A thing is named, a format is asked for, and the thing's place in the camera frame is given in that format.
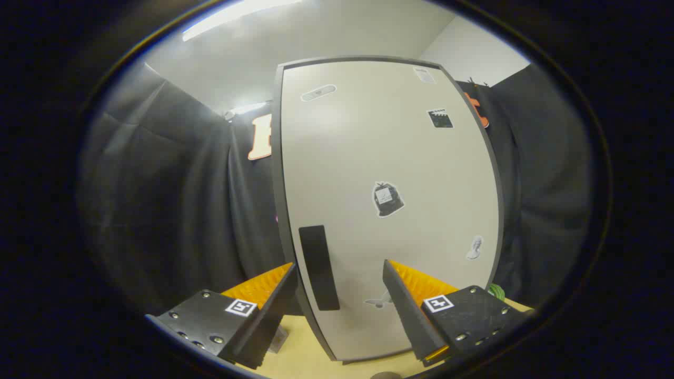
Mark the grey shoe cabinet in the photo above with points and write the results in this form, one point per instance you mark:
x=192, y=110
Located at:
x=277, y=158

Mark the black backdrop cloth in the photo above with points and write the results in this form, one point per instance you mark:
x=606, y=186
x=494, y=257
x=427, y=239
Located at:
x=158, y=184

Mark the watermelon pattern pouch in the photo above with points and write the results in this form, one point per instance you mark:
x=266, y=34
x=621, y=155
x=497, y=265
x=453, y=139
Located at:
x=496, y=291

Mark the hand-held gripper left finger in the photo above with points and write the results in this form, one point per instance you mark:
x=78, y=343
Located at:
x=274, y=310

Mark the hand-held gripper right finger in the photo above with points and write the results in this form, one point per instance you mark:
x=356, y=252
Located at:
x=405, y=310

